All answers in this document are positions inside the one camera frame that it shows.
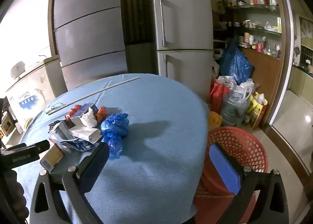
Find red plastic basket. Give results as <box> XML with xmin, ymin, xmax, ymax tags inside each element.
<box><xmin>196</xmin><ymin>127</ymin><xmax>269</xmax><ymax>197</ymax></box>

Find white tissue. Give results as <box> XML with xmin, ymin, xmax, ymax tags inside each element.
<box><xmin>81</xmin><ymin>108</ymin><xmax>98</xmax><ymax>127</ymax></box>

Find blue white small carton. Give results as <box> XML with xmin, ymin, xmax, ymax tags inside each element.
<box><xmin>70</xmin><ymin>103</ymin><xmax>98</xmax><ymax>125</ymax></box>

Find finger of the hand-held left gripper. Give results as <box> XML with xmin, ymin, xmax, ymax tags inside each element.
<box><xmin>5</xmin><ymin>139</ymin><xmax>51</xmax><ymax>153</ymax></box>

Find grey three-door refrigerator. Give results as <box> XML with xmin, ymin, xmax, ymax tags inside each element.
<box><xmin>49</xmin><ymin>0</ymin><xmax>129</xmax><ymax>91</ymax></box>

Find person's left hand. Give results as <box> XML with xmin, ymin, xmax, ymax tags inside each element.
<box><xmin>7</xmin><ymin>169</ymin><xmax>30</xmax><ymax>222</ymax></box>

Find white plastic bags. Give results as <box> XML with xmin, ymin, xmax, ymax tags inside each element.
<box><xmin>216</xmin><ymin>75</ymin><xmax>256</xmax><ymax>102</ymax></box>

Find eyeglasses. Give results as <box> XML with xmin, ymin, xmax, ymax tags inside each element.
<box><xmin>45</xmin><ymin>102</ymin><xmax>64</xmax><ymax>114</ymax></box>

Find white chest freezer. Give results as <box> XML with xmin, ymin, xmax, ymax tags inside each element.
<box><xmin>5</xmin><ymin>56</ymin><xmax>67</xmax><ymax>131</ymax></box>

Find wooden display cabinet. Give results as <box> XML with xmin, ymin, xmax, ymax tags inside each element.
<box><xmin>211</xmin><ymin>0</ymin><xmax>294</xmax><ymax>127</ymax></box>

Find beige red box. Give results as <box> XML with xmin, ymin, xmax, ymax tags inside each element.
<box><xmin>40</xmin><ymin>138</ymin><xmax>70</xmax><ymax>173</ymax></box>

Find silver blister pack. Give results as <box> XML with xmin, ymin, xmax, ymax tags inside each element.
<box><xmin>48</xmin><ymin>120</ymin><xmax>74</xmax><ymax>140</ymax></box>

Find kitchen counter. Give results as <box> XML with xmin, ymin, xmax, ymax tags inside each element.
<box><xmin>291</xmin><ymin>64</ymin><xmax>313</xmax><ymax>95</ymax></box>

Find grey two-door refrigerator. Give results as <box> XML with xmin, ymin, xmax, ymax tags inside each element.
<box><xmin>150</xmin><ymin>0</ymin><xmax>216</xmax><ymax>102</ymax></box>

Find red packages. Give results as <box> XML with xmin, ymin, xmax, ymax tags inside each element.
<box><xmin>209</xmin><ymin>81</ymin><xmax>230</xmax><ymax>114</ymax></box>

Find clear water jug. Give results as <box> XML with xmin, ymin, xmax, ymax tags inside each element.
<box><xmin>221</xmin><ymin>91</ymin><xmax>251</xmax><ymax>128</ymax></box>

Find yellow paper bag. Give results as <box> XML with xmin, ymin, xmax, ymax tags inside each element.
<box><xmin>246</xmin><ymin>91</ymin><xmax>269</xmax><ymax>129</ymax></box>

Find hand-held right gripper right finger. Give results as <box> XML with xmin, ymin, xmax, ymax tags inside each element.
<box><xmin>210</xmin><ymin>143</ymin><xmax>297</xmax><ymax>224</ymax></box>

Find large blue plastic bag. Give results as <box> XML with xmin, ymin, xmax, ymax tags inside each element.
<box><xmin>219</xmin><ymin>36</ymin><xmax>253</xmax><ymax>85</ymax></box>

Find red snack wrapper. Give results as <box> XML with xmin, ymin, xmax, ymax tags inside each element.
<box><xmin>95</xmin><ymin>106</ymin><xmax>108</xmax><ymax>123</ymax></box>
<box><xmin>65</xmin><ymin>105</ymin><xmax>82</xmax><ymax>120</ymax></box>

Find blue white foil pouch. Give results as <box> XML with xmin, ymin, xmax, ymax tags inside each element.
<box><xmin>60</xmin><ymin>138</ymin><xmax>98</xmax><ymax>152</ymax></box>

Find long white rod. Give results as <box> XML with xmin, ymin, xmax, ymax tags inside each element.
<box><xmin>48</xmin><ymin>76</ymin><xmax>142</xmax><ymax>115</ymax></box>

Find white medicine box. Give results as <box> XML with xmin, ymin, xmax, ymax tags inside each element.
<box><xmin>69</xmin><ymin>126</ymin><xmax>103</xmax><ymax>144</ymax></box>

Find yellow bucket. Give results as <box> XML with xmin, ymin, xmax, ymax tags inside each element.
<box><xmin>209</xmin><ymin>111</ymin><xmax>222</xmax><ymax>133</ymax></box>

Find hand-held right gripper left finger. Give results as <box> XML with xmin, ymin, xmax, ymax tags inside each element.
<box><xmin>29</xmin><ymin>142</ymin><xmax>110</xmax><ymax>224</ymax></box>

